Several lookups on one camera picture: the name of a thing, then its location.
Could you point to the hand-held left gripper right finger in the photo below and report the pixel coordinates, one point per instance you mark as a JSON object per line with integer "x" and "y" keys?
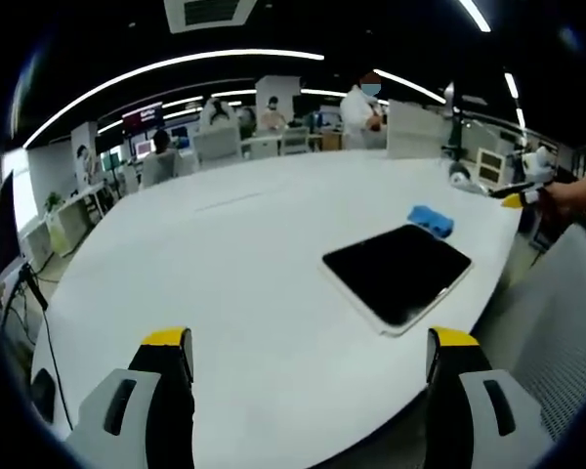
{"x": 473, "y": 396}

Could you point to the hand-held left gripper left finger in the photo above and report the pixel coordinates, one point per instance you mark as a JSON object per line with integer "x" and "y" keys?
{"x": 141, "y": 391}

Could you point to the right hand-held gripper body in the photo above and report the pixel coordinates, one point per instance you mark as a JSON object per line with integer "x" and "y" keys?
{"x": 537, "y": 168}

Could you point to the blue cleaning cloth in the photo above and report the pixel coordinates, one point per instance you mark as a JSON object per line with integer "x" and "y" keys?
{"x": 431, "y": 219}

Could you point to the black tablet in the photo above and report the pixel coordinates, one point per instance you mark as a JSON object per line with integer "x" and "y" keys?
{"x": 397, "y": 276}

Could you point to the person's right hand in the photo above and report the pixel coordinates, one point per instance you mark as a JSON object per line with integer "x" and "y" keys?
{"x": 573, "y": 195}

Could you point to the white cabinet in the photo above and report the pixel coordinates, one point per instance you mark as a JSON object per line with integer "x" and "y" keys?
{"x": 492, "y": 163}

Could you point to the black desk lamp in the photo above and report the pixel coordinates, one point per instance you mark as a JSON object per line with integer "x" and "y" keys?
{"x": 455, "y": 141}

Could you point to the grey mesh panel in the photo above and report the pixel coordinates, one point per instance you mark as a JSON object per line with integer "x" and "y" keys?
{"x": 549, "y": 332}

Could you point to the white partition board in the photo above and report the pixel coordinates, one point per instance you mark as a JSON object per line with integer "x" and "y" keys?
{"x": 415, "y": 129}

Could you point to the white shelf unit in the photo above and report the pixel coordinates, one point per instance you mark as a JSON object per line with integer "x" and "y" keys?
{"x": 66, "y": 220}

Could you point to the green potted plant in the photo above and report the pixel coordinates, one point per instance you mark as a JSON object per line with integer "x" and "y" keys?
{"x": 54, "y": 200}

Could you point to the black monitor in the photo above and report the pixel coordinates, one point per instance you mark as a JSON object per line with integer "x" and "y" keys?
{"x": 2, "y": 225}

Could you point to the white chair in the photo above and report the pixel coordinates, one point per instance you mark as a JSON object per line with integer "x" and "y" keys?
{"x": 295, "y": 140}
{"x": 217, "y": 144}

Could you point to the ceiling air conditioner vent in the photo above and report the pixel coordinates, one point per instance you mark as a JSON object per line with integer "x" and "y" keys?
{"x": 209, "y": 13}

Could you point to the wall poster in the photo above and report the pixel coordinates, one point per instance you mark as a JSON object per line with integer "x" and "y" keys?
{"x": 85, "y": 156}

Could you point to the wall display screen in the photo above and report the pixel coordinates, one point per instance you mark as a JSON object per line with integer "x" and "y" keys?
{"x": 142, "y": 117}

